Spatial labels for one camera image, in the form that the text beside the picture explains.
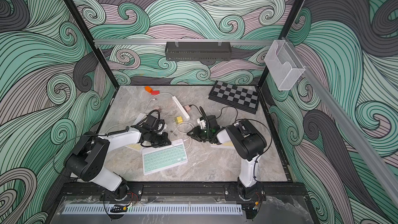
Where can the red block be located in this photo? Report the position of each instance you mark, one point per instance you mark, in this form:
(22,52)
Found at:
(155,92)

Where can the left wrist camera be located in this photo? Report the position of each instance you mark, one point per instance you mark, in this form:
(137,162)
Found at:
(154,124)

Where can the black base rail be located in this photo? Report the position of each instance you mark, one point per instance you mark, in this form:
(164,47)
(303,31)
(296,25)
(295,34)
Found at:
(224,190)

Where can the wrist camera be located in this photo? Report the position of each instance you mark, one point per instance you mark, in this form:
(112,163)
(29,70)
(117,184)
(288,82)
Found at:
(202,123)
(154,124)

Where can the green wireless keyboard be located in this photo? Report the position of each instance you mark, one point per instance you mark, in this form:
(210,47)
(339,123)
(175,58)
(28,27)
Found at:
(160,159)

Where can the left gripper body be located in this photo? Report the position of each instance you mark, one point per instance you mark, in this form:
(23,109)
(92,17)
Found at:
(157,140)

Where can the black checkered board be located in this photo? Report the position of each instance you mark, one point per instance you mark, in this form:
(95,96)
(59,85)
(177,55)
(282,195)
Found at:
(235,96)

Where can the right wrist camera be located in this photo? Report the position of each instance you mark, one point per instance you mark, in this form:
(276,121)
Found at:
(202,123)

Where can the white slotted cable duct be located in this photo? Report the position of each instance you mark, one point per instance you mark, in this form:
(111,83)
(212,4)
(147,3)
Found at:
(156,209)

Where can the yellow wireless keyboard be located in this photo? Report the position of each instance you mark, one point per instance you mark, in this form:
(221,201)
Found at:
(137,147)
(227,145)

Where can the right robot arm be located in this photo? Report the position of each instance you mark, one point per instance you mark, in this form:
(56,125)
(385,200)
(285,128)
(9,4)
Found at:
(248,142)

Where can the white power strip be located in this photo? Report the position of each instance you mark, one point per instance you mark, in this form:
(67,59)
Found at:
(181,108)

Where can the pink charger with black cable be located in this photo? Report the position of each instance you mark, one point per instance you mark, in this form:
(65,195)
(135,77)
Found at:
(187,108)

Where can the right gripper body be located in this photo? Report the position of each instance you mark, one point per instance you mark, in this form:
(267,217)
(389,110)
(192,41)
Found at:
(198,134)

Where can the clear plastic wall bin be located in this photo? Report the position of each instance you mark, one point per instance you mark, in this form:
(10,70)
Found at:
(284,65)

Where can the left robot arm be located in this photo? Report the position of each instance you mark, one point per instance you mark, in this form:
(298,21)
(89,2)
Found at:
(86,160)

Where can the yellow charger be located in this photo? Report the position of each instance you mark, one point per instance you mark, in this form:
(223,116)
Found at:
(178,120)

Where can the orange block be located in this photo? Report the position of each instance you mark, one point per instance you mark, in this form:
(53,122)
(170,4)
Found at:
(148,89)

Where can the black perforated wall tray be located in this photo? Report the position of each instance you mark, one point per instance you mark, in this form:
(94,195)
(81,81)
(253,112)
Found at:
(198,51)

